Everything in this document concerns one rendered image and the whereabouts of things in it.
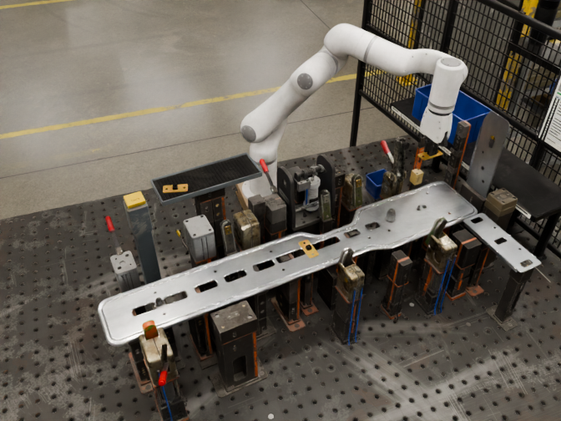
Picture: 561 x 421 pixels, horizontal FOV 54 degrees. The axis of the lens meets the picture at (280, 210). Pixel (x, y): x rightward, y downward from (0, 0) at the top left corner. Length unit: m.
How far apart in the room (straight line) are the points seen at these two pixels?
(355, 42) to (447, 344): 1.09
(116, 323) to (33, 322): 0.56
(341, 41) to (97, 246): 1.32
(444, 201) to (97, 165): 2.69
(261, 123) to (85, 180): 2.11
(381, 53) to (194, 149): 2.55
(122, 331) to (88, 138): 2.89
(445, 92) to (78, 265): 1.56
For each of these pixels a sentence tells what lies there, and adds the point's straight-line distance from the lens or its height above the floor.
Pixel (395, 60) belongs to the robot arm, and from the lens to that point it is 1.80.
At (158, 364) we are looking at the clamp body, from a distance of 1.58.
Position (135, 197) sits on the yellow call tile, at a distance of 1.90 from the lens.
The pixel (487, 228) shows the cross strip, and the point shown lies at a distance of 2.10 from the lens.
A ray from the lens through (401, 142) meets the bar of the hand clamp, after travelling 2.06.
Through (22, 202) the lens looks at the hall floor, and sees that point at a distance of 3.99.
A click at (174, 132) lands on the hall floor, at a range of 4.36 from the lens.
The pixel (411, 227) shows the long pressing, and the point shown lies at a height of 1.00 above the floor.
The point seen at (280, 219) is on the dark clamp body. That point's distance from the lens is 1.96.
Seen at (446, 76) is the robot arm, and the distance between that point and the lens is 1.76.
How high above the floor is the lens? 2.34
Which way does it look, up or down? 41 degrees down
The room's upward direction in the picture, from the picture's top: straight up
